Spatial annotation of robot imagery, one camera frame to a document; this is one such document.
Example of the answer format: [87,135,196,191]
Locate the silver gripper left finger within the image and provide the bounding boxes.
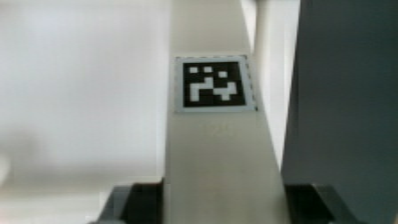
[89,182,164,224]

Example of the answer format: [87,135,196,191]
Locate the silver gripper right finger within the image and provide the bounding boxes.
[285,184,356,224]

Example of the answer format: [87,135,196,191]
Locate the white desk leg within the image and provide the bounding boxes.
[164,0,290,224]

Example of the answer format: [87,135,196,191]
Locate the white desk top tray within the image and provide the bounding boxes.
[0,0,169,224]

